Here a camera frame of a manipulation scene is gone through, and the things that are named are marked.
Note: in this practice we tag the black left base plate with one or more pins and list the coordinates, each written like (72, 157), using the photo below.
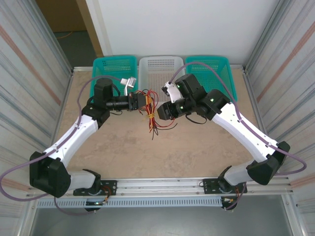
(110, 184)

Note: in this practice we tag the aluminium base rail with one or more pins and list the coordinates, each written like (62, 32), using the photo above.
(160, 186)

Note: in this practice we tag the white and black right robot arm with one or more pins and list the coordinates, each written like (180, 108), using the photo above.
(246, 132)

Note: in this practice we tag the white plastic basket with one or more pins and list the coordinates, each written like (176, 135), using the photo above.
(160, 71)

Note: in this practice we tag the brown wooden door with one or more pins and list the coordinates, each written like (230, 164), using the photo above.
(64, 14)

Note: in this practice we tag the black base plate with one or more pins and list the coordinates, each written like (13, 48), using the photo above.
(209, 184)
(110, 184)

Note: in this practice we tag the translucent corrugated side panel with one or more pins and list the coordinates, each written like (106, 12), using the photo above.
(290, 73)
(24, 86)

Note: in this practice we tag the teal plastic basket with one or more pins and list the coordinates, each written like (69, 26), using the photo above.
(211, 73)
(115, 65)

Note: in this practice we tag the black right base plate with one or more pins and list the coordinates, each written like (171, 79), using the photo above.
(209, 184)

